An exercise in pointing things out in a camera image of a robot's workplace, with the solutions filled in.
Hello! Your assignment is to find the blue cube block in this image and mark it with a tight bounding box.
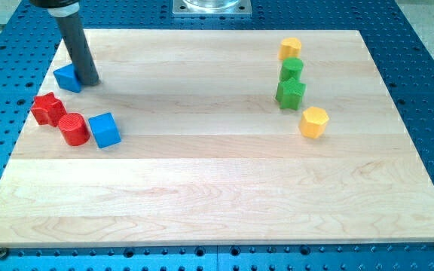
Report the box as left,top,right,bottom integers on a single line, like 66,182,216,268
88,112,121,148

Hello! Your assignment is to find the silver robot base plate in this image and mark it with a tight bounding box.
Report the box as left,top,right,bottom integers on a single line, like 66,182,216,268
171,0,252,16

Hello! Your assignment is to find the green star block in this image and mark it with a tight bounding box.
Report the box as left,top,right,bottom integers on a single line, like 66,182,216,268
275,78,307,111

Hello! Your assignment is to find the light wooden board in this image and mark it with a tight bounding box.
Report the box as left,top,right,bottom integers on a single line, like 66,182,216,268
0,29,434,248

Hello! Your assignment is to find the black tool holder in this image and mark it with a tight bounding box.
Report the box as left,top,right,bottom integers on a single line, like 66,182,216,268
29,0,79,8

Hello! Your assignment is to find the green cylinder block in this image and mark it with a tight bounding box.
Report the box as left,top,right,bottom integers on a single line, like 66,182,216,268
280,57,304,81

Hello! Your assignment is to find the red star block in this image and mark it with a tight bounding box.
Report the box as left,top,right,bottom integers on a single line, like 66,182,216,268
30,92,67,127

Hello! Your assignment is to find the red cylinder block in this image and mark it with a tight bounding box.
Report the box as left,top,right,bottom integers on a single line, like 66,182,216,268
58,113,90,146

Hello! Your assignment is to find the blue triangle block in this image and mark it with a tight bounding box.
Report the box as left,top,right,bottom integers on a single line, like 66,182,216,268
53,64,81,93

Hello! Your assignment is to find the yellow hexagon block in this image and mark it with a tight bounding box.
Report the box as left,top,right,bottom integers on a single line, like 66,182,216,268
298,107,329,139

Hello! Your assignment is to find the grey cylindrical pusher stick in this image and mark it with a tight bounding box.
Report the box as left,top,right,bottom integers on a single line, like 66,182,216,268
48,3,99,86

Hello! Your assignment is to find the yellow heart block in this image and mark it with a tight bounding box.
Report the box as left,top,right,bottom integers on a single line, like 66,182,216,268
278,37,302,60

